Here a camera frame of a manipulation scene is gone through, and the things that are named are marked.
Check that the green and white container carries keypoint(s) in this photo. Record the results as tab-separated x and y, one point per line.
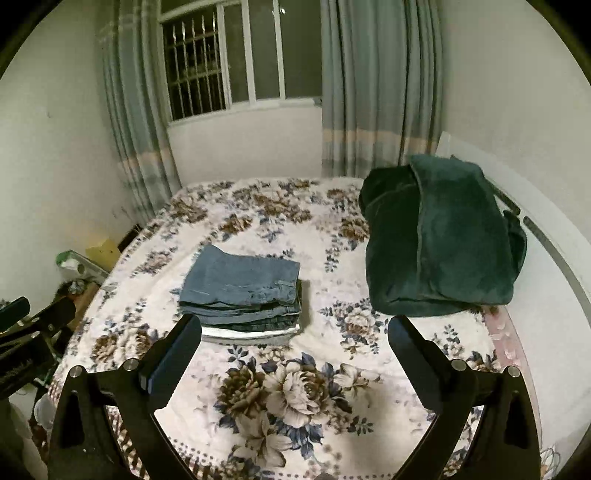
73	265

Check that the yellow cardboard box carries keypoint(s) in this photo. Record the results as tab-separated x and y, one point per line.
105	255

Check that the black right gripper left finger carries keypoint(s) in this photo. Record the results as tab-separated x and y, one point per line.
82	443

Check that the folded dark jeans stack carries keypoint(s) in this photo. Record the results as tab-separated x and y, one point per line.
272	316

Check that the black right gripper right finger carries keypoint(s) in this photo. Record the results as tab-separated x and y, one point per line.
505	445

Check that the window with metal bars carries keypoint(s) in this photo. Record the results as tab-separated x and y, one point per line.
230	55

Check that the blue-grey curtain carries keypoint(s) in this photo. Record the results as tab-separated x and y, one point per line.
382	84
128	63

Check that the dark green plush blanket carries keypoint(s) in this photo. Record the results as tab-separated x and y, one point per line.
438	242

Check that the white bed headboard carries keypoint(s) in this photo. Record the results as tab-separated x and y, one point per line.
545	329

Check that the left blue-grey curtain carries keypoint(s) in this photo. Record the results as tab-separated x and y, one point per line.
128	63

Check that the blue denim jeans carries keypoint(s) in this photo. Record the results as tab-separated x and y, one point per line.
221	285

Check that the right blue-grey curtain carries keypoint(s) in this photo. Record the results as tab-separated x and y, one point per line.
382	84

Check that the folded white and grey clothes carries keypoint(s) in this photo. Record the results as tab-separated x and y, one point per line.
235	337

